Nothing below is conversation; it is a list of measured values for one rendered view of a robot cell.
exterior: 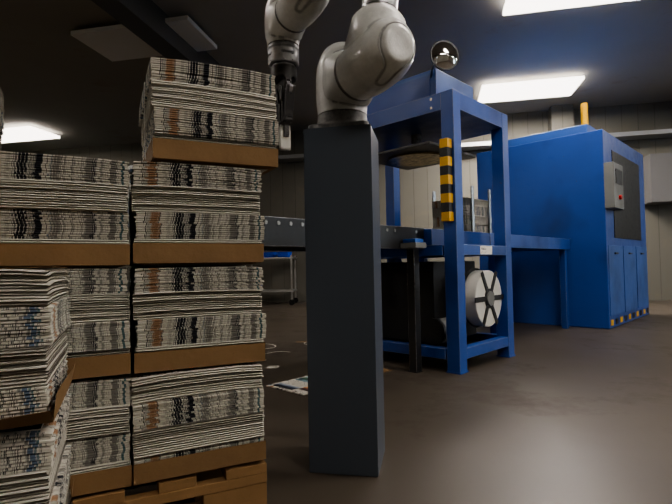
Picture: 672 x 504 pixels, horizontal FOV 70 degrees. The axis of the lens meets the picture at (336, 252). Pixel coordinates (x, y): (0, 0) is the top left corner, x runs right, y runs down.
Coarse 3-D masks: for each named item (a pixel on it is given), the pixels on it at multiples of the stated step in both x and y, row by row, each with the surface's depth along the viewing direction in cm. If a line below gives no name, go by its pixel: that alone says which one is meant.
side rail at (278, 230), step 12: (264, 216) 190; (276, 228) 194; (288, 228) 199; (300, 228) 203; (384, 228) 245; (396, 228) 252; (408, 228) 260; (420, 228) 268; (264, 240) 189; (276, 240) 194; (288, 240) 198; (300, 240) 203; (384, 240) 244; (396, 240) 252
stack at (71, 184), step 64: (0, 192) 91; (64, 192) 96; (192, 192) 107; (256, 192) 113; (128, 320) 101; (192, 320) 106; (256, 320) 112; (128, 384) 100; (192, 384) 105; (256, 384) 111; (128, 448) 100; (192, 448) 104
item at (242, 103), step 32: (160, 64) 104; (192, 64) 107; (160, 96) 103; (192, 96) 106; (224, 96) 109; (256, 96) 113; (160, 128) 103; (192, 128) 106; (224, 128) 109; (256, 128) 113; (160, 160) 105; (192, 160) 106
